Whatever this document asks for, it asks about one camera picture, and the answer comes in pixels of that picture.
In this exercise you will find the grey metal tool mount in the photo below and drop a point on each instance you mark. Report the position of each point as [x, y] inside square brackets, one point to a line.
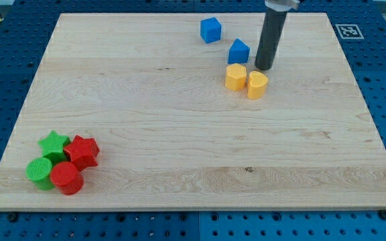
[282, 5]

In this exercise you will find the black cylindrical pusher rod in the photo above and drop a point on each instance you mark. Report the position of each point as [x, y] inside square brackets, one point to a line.
[269, 39]

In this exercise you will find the blue triangle block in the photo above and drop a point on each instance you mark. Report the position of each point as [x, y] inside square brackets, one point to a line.
[238, 53]

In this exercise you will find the blue cube block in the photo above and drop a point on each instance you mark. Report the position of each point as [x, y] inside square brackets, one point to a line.
[210, 30]

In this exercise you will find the yellow hexagon block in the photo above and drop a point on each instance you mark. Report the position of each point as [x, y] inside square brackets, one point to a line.
[235, 77]

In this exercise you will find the yellow heart block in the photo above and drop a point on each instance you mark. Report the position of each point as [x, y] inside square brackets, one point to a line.
[257, 84]

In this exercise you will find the white fiducial marker tag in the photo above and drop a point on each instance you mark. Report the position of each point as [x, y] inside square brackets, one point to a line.
[349, 31]

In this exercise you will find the light wooden board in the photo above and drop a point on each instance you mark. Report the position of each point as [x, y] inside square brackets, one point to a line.
[171, 136]

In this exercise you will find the red star block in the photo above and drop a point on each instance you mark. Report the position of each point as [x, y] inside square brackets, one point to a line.
[82, 152]

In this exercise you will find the green star block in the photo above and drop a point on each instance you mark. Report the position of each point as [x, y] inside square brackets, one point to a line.
[53, 147]

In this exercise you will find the red cylinder block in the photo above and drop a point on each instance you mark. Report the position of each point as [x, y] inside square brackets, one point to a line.
[66, 178]

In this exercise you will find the green cylinder block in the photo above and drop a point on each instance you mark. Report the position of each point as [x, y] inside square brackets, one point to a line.
[38, 172]

